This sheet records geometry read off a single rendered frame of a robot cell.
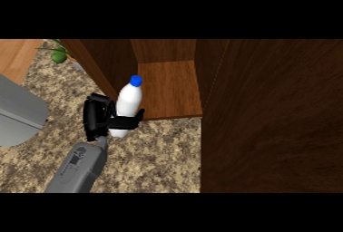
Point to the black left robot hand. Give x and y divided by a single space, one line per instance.
95 115

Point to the green potted plant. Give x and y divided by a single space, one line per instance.
58 54

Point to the white bottle with blue cap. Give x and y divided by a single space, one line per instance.
129 99

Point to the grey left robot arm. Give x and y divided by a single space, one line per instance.
80 169

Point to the grey rounded appliance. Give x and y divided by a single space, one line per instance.
18 114

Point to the brown wooden cabinet door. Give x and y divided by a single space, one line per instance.
272 117

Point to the brown wooden cabinet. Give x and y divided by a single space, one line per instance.
167 87

